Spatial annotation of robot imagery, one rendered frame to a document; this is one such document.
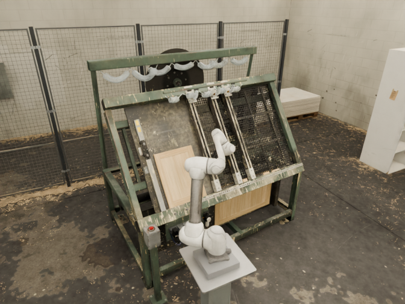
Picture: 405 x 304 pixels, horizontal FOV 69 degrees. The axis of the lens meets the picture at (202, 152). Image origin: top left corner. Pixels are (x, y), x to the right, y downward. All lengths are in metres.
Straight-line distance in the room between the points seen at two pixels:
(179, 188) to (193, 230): 0.69
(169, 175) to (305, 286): 1.89
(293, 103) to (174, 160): 5.13
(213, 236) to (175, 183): 0.84
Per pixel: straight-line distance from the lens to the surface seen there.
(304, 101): 8.03
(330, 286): 3.76
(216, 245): 2.51
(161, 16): 7.73
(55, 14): 7.32
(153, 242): 2.78
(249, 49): 4.22
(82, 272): 3.86
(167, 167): 3.06
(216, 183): 3.20
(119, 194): 3.51
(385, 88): 5.96
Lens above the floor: 2.73
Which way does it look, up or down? 27 degrees down
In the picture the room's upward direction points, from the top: straight up
